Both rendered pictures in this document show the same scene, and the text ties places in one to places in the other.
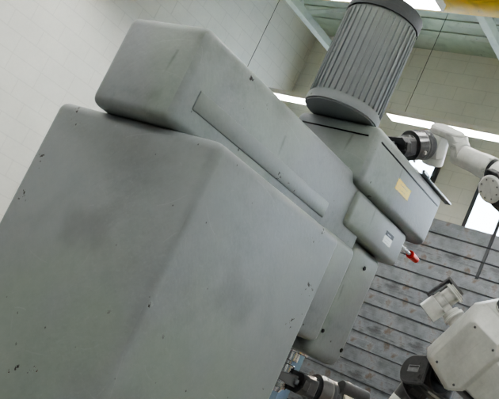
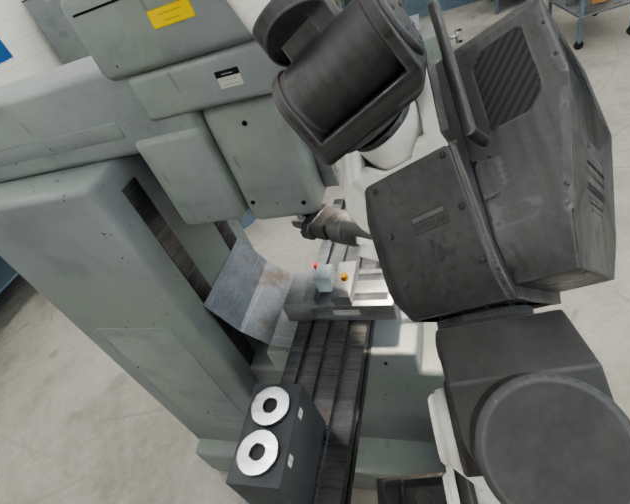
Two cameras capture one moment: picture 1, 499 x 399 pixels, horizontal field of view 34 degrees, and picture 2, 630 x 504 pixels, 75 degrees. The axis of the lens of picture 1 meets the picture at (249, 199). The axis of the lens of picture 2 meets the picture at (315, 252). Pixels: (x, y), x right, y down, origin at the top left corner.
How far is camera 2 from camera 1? 2.43 m
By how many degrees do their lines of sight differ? 87
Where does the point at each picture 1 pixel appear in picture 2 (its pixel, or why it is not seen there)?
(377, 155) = (87, 35)
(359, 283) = (257, 139)
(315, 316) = (215, 205)
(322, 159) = (63, 101)
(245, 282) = (61, 258)
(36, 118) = not seen: outside the picture
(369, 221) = (175, 91)
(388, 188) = (146, 41)
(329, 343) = (276, 205)
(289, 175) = (58, 142)
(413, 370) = not seen: hidden behind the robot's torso
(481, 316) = not seen: hidden behind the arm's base
